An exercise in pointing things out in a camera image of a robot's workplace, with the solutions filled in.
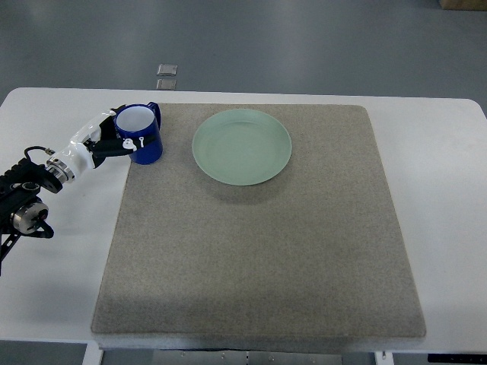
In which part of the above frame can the pale green plate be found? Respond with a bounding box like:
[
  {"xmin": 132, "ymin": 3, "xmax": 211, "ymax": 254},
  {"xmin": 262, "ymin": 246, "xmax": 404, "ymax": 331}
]
[{"xmin": 192, "ymin": 109, "xmax": 292, "ymax": 186}]

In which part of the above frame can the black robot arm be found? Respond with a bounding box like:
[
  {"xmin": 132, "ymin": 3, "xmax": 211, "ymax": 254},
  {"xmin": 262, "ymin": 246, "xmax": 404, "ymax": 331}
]
[{"xmin": 1, "ymin": 145, "xmax": 75, "ymax": 259}]

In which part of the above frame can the black label strip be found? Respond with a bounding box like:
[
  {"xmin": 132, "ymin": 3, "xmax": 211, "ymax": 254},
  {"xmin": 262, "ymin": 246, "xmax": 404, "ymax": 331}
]
[{"xmin": 427, "ymin": 354, "xmax": 487, "ymax": 364}]

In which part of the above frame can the white table frame leg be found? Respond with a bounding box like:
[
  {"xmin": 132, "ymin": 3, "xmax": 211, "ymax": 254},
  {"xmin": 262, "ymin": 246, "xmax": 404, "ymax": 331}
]
[{"xmin": 81, "ymin": 342, "xmax": 103, "ymax": 365}]

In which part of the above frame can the blue mug white inside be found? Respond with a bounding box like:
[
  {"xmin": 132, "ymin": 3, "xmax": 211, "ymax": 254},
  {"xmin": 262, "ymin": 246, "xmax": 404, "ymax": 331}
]
[{"xmin": 114, "ymin": 102, "xmax": 164, "ymax": 165}]

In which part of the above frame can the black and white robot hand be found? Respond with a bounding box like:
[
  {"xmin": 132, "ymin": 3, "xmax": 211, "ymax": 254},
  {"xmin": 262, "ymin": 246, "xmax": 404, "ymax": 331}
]
[{"xmin": 46, "ymin": 107, "xmax": 154, "ymax": 183}]

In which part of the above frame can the cardboard box corner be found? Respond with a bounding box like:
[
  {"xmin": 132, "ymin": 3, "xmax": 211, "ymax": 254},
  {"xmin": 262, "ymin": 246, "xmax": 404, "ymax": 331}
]
[{"xmin": 438, "ymin": 0, "xmax": 487, "ymax": 11}]

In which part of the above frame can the beige felt mat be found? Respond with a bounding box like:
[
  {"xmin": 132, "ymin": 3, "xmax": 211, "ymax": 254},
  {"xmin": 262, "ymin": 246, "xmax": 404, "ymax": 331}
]
[{"xmin": 91, "ymin": 104, "xmax": 426, "ymax": 346}]

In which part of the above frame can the upper metal floor plate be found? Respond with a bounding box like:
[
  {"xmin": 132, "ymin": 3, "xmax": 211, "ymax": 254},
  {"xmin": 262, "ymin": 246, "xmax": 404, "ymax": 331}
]
[{"xmin": 156, "ymin": 63, "xmax": 177, "ymax": 76}]

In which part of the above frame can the grey metal base panel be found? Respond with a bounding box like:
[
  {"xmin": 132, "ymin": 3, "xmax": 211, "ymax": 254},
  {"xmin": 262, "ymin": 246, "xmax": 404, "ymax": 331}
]
[{"xmin": 151, "ymin": 350, "xmax": 343, "ymax": 365}]

